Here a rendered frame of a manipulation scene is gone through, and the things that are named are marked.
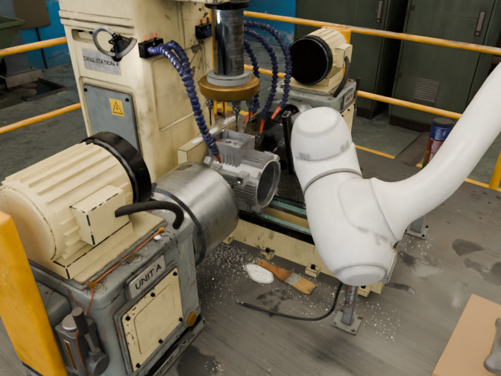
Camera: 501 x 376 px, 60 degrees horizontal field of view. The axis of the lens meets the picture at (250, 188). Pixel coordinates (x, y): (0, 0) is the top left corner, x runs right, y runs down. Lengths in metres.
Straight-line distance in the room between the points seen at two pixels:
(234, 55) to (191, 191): 0.41
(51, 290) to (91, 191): 0.23
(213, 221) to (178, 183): 0.13
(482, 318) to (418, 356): 0.18
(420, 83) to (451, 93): 0.28
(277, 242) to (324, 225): 0.76
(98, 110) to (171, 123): 0.23
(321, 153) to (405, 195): 0.14
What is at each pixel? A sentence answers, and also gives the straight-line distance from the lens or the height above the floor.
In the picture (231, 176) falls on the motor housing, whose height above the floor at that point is 1.06.
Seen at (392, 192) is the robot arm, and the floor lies 1.40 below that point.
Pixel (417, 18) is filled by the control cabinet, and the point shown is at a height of 1.02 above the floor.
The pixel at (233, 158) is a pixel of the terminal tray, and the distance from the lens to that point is 1.36.
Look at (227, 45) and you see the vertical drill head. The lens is 1.26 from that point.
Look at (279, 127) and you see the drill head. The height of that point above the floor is 1.12.
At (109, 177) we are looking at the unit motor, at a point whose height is 1.32.
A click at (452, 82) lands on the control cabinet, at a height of 0.54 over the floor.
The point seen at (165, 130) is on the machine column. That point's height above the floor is 1.17.
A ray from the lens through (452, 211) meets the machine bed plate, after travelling 1.81.
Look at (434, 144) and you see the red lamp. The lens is 1.46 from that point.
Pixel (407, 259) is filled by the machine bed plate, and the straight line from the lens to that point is 1.51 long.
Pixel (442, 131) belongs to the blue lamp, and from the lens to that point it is 1.44.
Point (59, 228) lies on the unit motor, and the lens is 0.81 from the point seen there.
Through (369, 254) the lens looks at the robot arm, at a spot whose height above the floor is 1.35.
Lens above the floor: 1.74
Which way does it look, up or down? 32 degrees down
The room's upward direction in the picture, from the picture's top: straight up
